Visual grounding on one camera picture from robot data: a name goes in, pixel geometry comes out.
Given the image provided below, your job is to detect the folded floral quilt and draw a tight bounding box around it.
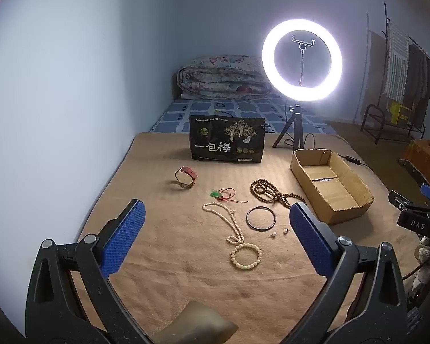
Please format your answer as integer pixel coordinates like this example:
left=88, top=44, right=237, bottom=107
left=176, top=54, right=272, bottom=99

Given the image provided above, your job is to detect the red wooden bangle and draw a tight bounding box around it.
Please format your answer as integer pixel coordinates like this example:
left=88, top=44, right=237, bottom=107
left=175, top=166, right=197, bottom=189

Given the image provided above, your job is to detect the thin black bangle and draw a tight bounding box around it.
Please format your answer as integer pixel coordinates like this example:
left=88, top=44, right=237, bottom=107
left=245, top=206, right=276, bottom=232

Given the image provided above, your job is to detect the black clothes rack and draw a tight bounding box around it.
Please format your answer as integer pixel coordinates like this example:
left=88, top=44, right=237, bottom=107
left=360, top=5, right=430, bottom=144

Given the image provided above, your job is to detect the yellow box under rack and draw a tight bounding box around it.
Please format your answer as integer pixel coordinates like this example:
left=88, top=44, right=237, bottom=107
left=388, top=101, right=412, bottom=127

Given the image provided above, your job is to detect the cardboard box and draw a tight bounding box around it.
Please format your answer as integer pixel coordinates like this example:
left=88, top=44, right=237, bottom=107
left=290, top=149, right=374, bottom=225

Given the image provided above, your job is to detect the black tripod stand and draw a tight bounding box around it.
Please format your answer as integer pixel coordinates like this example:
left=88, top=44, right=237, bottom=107
left=273, top=104, right=304, bottom=151

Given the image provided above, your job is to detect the cream bead bracelet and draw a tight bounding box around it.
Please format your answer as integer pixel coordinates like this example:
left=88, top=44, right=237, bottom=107
left=230, top=242, right=263, bottom=270

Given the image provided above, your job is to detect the long white bead necklace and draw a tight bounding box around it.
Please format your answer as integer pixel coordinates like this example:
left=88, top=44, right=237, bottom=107
left=202, top=202, right=245, bottom=246

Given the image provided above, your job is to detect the black snack bag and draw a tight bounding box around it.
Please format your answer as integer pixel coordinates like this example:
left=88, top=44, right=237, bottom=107
left=189, top=116, right=265, bottom=163

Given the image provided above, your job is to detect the orange patterned box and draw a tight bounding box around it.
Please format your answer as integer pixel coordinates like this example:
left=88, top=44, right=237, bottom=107
left=398, top=139, right=430, bottom=185

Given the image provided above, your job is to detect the right gloved hand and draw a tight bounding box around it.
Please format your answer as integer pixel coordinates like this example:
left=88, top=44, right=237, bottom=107
left=410, top=236, right=430, bottom=295

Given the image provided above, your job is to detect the white ring light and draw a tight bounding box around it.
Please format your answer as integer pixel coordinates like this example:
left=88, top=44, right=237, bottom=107
left=262, top=19, right=343, bottom=102

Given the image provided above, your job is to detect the phone holder clamp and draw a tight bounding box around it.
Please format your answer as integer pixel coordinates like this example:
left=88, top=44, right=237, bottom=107
left=292, top=35, right=315, bottom=50

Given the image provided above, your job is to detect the black power cable with switch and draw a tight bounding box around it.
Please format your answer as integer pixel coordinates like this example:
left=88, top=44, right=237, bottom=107
left=286, top=99, right=392, bottom=190

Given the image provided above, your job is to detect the green jade pendant red cord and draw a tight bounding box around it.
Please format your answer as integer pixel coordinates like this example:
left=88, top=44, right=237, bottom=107
left=210, top=186, right=249, bottom=204

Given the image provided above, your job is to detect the blue checkered bedsheet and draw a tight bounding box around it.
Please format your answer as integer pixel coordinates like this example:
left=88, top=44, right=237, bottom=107
left=148, top=94, right=337, bottom=135

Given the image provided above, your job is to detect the dark brown bead necklace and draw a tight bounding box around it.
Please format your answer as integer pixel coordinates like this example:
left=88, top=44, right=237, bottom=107
left=249, top=178, right=308, bottom=209

